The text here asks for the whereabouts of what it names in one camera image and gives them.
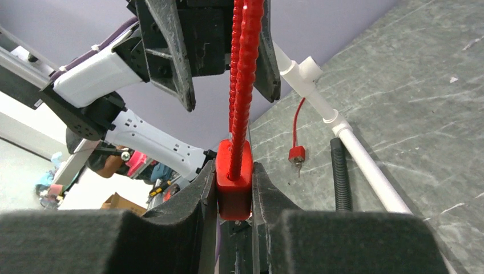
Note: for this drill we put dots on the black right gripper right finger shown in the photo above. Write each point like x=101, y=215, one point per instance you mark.
x=288, y=239

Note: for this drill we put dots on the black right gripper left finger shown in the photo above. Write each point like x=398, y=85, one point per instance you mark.
x=178, y=236

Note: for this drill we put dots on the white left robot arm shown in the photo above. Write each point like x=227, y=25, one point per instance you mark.
x=83, y=94

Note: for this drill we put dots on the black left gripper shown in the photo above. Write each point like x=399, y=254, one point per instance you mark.
x=185, y=39

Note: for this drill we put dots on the short red wire connector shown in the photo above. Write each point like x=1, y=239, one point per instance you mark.
x=296, y=155

